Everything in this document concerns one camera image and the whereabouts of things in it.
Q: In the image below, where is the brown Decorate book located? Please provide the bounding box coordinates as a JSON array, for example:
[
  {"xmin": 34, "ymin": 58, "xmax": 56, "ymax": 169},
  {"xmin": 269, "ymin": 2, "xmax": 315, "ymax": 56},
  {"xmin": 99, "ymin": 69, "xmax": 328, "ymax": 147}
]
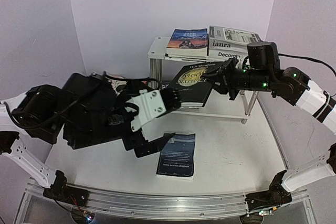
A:
[{"xmin": 208, "ymin": 50, "xmax": 248, "ymax": 60}]

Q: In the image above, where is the dark blue paperback book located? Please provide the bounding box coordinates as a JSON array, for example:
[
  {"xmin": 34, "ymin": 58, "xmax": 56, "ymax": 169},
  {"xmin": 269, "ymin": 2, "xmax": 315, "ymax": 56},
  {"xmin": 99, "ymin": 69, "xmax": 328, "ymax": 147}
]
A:
[{"xmin": 156, "ymin": 133, "xmax": 196, "ymax": 180}]

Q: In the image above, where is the black notebook with barcode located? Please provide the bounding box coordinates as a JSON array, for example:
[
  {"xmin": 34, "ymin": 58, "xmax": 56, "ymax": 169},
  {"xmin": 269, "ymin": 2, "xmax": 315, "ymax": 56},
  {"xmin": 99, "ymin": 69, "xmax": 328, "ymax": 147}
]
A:
[{"xmin": 167, "ymin": 61, "xmax": 224, "ymax": 109}]

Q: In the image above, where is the grey photo cover book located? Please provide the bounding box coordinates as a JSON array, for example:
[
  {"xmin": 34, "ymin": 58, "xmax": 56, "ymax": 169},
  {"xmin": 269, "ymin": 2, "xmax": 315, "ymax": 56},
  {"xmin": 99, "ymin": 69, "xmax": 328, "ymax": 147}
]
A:
[{"xmin": 208, "ymin": 26, "xmax": 261, "ymax": 53}]

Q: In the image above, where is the blue orange paperback book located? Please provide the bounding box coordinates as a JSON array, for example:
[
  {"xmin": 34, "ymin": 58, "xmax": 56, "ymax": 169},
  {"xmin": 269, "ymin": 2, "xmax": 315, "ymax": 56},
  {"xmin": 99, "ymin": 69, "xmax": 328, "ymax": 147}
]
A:
[{"xmin": 166, "ymin": 28, "xmax": 208, "ymax": 58}]

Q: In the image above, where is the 52-Storey Treehouse book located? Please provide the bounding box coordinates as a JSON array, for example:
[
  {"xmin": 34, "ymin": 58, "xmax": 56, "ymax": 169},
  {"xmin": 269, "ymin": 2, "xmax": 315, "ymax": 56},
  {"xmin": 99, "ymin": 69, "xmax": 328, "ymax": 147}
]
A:
[{"xmin": 161, "ymin": 81, "xmax": 170, "ymax": 89}]

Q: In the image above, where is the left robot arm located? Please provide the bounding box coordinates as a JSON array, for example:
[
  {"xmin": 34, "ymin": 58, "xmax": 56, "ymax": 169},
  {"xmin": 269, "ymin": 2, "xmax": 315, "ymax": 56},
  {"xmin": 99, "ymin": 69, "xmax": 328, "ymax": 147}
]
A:
[{"xmin": 1, "ymin": 73, "xmax": 182, "ymax": 207}]

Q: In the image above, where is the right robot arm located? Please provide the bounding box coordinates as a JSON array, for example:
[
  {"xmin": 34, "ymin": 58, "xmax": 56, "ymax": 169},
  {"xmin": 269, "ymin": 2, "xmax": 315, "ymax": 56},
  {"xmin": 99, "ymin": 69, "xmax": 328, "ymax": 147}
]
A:
[{"xmin": 202, "ymin": 41, "xmax": 335, "ymax": 216}]

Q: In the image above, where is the white two-tier shelf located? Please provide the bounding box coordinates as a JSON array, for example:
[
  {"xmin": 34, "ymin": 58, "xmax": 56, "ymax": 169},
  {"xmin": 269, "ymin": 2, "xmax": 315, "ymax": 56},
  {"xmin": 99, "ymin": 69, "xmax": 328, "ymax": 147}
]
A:
[{"xmin": 146, "ymin": 36, "xmax": 263, "ymax": 125}]

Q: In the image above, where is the white pink plate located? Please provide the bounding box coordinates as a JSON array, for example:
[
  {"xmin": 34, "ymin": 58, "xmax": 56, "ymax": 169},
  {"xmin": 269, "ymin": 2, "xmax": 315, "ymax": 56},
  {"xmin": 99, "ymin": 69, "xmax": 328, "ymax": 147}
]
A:
[{"xmin": 107, "ymin": 75, "xmax": 127, "ymax": 89}]

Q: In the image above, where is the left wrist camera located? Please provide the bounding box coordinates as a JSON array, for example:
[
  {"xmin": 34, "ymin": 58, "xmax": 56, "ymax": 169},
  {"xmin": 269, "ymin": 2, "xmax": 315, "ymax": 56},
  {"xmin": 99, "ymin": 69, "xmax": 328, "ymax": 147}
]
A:
[{"xmin": 124, "ymin": 88, "xmax": 182, "ymax": 132}]

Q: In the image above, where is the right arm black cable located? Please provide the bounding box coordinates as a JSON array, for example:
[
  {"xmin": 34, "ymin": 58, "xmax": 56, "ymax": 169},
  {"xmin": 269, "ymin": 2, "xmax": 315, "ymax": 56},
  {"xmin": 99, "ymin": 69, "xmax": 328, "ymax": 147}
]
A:
[{"xmin": 277, "ymin": 53, "xmax": 336, "ymax": 78}]

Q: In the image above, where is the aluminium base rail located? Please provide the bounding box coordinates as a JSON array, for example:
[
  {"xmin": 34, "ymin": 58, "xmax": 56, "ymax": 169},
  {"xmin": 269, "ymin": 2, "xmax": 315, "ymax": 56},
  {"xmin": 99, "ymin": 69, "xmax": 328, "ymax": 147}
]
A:
[{"xmin": 25, "ymin": 176, "xmax": 309, "ymax": 217}]

